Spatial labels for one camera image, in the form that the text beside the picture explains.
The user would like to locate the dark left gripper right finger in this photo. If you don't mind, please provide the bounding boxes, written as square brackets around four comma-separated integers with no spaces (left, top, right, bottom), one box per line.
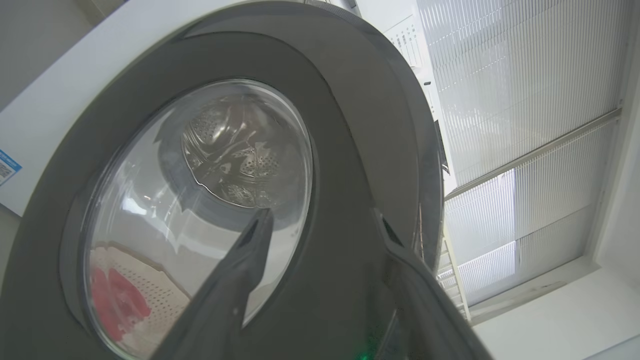
[372,208,494,360]

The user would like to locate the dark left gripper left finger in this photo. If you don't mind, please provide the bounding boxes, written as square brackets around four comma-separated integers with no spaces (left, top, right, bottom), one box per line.
[150,207,275,360]

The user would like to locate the red garment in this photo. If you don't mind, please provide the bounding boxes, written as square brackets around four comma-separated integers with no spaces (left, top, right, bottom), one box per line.
[91,267,152,344]

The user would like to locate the black round glass washer door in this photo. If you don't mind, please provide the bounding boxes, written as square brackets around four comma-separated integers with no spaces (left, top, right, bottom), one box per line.
[0,0,446,360]

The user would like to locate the cream perforated laundry basket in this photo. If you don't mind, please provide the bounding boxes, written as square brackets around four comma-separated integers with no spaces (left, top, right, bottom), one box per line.
[89,244,194,359]

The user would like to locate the white front-load washing machine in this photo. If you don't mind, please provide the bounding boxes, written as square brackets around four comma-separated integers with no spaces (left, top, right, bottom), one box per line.
[0,0,453,217]

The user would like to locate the white slatted rack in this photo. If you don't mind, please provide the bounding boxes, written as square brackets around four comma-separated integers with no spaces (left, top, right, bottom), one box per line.
[435,225,472,322]

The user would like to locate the white window sill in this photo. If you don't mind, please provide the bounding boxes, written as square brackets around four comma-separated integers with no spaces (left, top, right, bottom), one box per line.
[470,257,640,360]

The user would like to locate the blue energy label sticker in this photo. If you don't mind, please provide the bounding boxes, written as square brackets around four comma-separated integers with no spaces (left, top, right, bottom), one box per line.
[0,149,23,187]

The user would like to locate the white ribbed window blind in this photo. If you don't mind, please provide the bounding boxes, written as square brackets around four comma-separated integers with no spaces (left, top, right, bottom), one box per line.
[417,0,632,307]

